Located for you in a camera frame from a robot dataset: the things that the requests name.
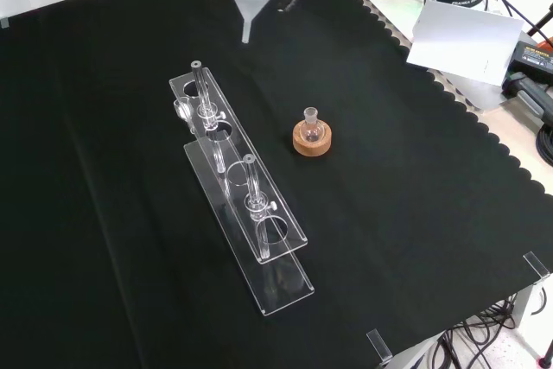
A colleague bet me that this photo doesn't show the black tripod leg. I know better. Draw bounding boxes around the black tripod leg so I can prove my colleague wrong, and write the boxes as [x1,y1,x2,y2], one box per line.
[525,0,553,38]

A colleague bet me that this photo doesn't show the black bench cloth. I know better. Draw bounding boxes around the black bench cloth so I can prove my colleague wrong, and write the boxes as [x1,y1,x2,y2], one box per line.
[0,0,553,369]

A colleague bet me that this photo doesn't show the coiled black cable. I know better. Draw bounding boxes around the coiled black cable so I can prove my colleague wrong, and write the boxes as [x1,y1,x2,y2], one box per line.
[535,124,553,168]

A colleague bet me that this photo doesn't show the clear acrylic funnel stand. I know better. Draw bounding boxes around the clear acrylic funnel stand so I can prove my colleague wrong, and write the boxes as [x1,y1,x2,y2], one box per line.
[167,59,315,317]

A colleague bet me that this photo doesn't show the cork ring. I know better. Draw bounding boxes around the cork ring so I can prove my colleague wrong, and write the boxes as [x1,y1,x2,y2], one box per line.
[292,119,334,157]

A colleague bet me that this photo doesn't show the white card board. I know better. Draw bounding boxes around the white card board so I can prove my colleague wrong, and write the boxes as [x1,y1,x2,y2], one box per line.
[405,0,525,87]

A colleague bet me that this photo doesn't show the black floor cable bundle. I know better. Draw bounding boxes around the black floor cable bundle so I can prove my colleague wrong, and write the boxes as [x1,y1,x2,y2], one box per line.
[425,293,553,369]

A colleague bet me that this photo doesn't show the black handled tool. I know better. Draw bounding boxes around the black handled tool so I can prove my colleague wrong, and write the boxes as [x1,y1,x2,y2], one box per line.
[503,71,553,126]

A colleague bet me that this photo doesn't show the black power adapter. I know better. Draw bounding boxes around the black power adapter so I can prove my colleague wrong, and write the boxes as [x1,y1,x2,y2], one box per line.
[509,40,553,85]

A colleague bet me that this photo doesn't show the clear acrylic cloth clamp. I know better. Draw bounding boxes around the clear acrylic cloth clamp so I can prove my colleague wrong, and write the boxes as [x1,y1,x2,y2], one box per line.
[522,251,553,280]
[365,328,393,365]

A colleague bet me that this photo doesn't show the small glass round-bottom flask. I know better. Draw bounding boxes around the small glass round-bottom flask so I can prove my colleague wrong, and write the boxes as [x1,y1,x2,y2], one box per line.
[301,106,324,144]

